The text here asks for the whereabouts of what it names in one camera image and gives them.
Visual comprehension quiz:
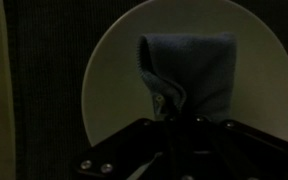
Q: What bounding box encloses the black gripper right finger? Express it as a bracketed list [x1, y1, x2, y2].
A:
[179, 114, 288, 180]

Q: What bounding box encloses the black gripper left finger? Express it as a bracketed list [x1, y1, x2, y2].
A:
[71, 116, 176, 180]

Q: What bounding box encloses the white round plate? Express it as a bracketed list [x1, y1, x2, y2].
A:
[80, 0, 288, 148]

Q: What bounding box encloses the dark woven placemat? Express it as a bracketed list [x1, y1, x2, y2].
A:
[2, 0, 288, 180]

